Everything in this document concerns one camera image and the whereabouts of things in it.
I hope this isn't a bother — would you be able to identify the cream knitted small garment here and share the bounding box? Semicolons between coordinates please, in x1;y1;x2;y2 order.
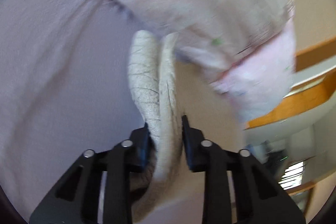
127;30;182;222

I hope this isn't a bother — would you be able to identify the lavender bed sheet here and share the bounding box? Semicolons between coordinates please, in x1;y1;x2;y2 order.
1;0;143;219

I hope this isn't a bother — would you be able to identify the white floral pillow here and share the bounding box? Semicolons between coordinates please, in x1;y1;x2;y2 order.
116;0;295;122

